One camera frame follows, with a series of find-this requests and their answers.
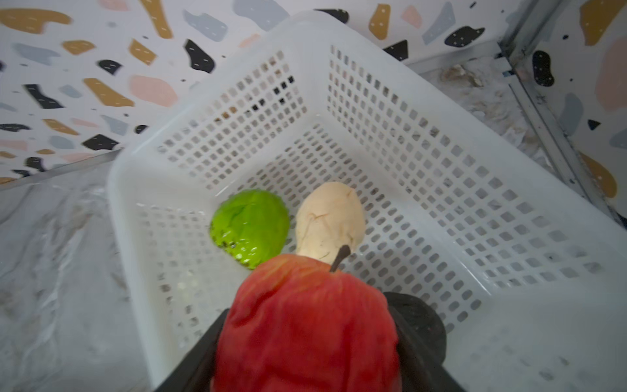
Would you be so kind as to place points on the dark avocado fruit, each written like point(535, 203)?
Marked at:
point(423, 319)

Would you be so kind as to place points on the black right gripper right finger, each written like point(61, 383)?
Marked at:
point(419, 369)

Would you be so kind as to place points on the beige pear fruit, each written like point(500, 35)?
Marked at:
point(329, 218)

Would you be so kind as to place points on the red apple fruit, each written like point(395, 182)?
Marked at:
point(296, 325)

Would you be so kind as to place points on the white plastic mesh basket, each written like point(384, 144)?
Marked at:
point(528, 277)

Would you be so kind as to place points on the bright green round fruit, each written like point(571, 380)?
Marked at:
point(251, 226)

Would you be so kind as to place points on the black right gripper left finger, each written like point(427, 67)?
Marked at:
point(196, 371)

